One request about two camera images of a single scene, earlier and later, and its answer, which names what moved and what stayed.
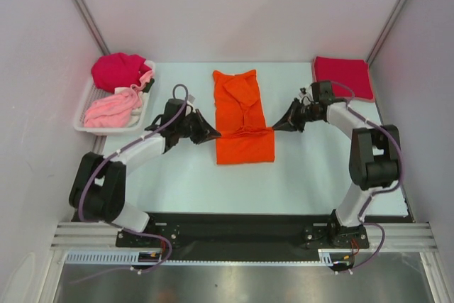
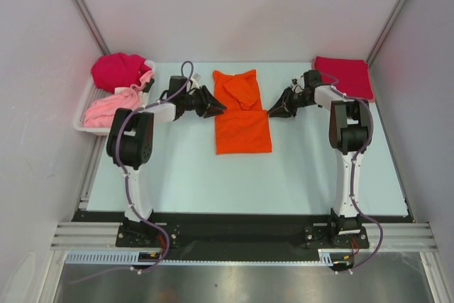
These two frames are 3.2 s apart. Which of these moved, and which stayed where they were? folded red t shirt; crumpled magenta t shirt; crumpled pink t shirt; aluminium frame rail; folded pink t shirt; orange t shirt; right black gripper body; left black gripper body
Moved: left black gripper body; right black gripper body; orange t shirt
Stayed: folded pink t shirt; aluminium frame rail; crumpled magenta t shirt; crumpled pink t shirt; folded red t shirt
